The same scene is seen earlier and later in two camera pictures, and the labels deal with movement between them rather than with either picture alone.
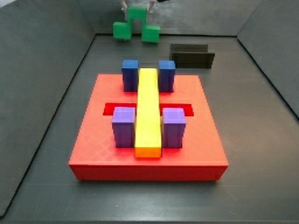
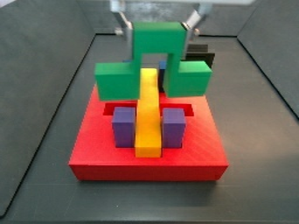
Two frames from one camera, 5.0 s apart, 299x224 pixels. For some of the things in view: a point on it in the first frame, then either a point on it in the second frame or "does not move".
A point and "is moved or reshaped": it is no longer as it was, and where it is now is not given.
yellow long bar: x=147 y=139 does not move
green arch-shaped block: x=122 y=28 is moved or reshaped
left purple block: x=123 y=123 does not move
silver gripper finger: x=126 y=6 -> x=126 y=30
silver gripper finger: x=152 y=3 -> x=191 y=23
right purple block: x=172 y=127 does not move
